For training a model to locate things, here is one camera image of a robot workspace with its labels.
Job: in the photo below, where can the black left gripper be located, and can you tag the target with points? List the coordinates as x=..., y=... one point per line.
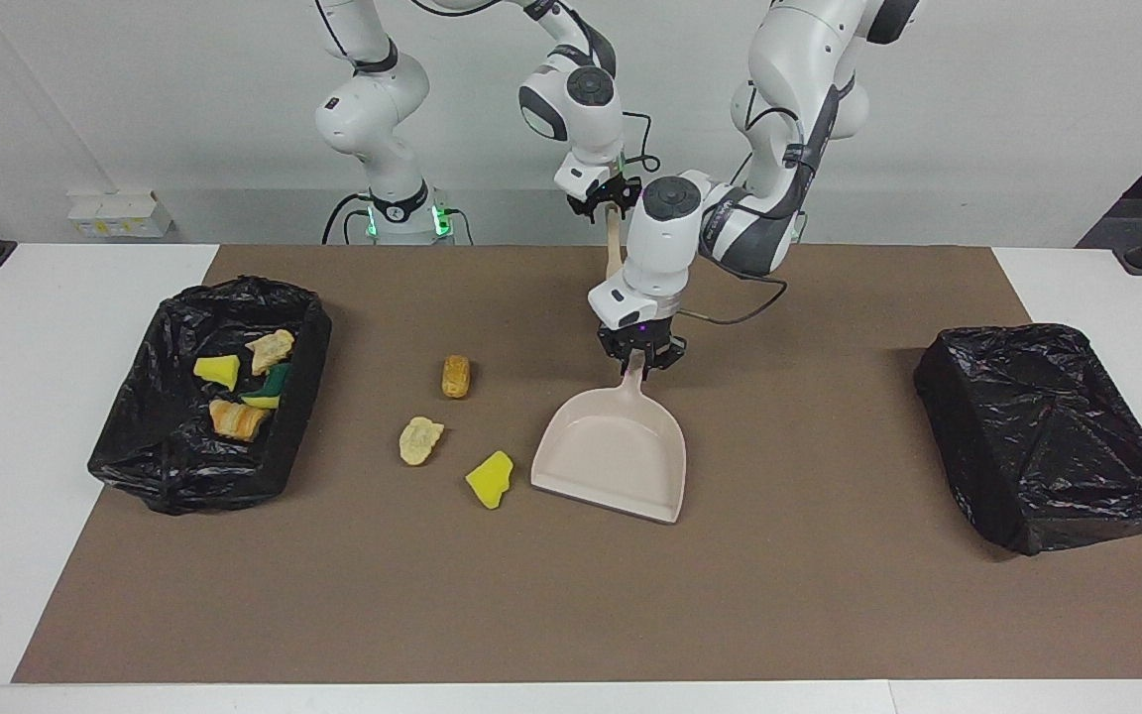
x=638, y=339

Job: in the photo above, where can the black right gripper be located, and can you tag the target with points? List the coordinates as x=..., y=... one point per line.
x=608, y=194

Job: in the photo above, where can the beige hand brush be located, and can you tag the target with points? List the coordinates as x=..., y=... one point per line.
x=615, y=253

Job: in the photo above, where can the beige plastic dustpan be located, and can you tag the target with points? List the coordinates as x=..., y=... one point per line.
x=611, y=456

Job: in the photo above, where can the yellow sponge chunk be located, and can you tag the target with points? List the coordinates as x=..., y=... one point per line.
x=489, y=481

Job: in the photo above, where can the pale yellow toy chip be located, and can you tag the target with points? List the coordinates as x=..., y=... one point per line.
x=419, y=441

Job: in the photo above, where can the pale toy bread piece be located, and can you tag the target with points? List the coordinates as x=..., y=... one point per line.
x=272, y=350

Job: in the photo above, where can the yellow sponge with green back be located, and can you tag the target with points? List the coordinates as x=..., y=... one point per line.
x=274, y=389

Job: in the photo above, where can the orange striped toy croissant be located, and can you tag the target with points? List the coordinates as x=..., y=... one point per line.
x=239, y=419

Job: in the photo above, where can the small yellow sponge piece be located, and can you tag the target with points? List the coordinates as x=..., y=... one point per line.
x=217, y=370

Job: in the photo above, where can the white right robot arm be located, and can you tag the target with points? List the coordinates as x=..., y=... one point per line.
x=571, y=109

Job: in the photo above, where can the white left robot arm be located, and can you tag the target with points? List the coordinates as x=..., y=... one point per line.
x=670, y=238

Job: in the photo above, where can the bin with black bag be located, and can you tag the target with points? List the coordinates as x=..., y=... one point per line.
x=155, y=436
x=1047, y=436

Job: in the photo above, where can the brown toy bread loaf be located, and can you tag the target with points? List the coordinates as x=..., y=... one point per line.
x=456, y=377

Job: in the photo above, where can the brown table mat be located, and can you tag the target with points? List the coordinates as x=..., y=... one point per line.
x=571, y=615

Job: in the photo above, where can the white wall socket box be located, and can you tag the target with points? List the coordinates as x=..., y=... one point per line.
x=120, y=215

